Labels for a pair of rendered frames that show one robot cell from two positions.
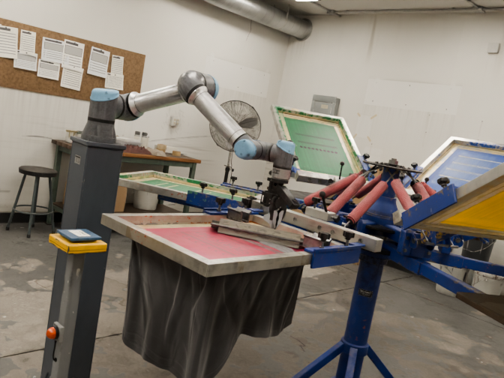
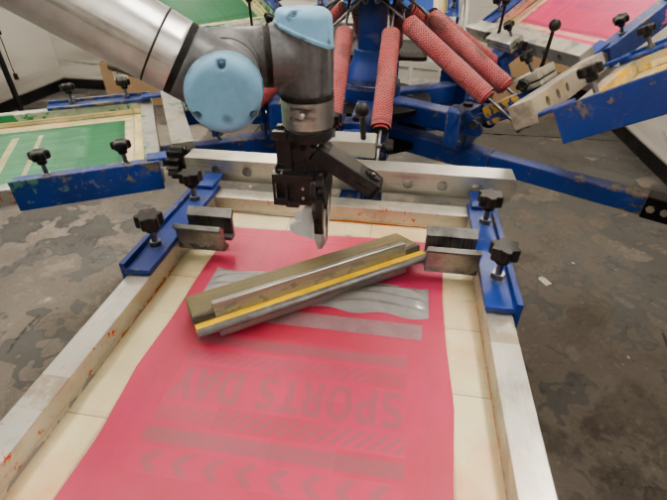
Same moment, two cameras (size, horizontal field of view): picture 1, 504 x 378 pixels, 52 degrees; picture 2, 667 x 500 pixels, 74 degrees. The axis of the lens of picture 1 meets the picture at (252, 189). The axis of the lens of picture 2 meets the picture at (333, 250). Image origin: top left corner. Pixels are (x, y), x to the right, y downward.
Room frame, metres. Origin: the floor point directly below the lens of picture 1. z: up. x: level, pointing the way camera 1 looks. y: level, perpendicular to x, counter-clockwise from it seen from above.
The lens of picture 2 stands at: (1.53, 0.21, 1.42)
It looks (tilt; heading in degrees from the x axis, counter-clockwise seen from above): 35 degrees down; 326
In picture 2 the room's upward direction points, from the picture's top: straight up
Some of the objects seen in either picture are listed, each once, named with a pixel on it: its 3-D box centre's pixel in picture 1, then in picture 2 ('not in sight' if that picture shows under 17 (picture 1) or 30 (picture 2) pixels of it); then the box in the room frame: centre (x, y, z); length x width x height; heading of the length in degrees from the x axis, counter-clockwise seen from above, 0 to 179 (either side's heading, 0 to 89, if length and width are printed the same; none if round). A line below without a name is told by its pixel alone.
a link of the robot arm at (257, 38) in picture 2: (259, 150); (227, 62); (2.09, 0.00, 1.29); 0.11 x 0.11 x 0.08; 66
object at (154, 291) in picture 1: (162, 307); not in sight; (1.68, 0.23, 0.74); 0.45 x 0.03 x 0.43; 47
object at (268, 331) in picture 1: (253, 319); not in sight; (1.71, -0.09, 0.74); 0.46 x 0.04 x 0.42; 137
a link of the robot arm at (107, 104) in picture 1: (104, 103); not in sight; (2.29, 0.70, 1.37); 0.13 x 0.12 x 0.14; 156
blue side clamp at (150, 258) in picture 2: (231, 217); (180, 231); (2.26, 0.07, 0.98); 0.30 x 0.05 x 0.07; 137
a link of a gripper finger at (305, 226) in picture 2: (268, 219); (307, 229); (2.06, -0.09, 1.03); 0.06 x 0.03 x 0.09; 47
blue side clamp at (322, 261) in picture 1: (332, 254); (487, 260); (1.88, -0.34, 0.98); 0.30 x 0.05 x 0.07; 137
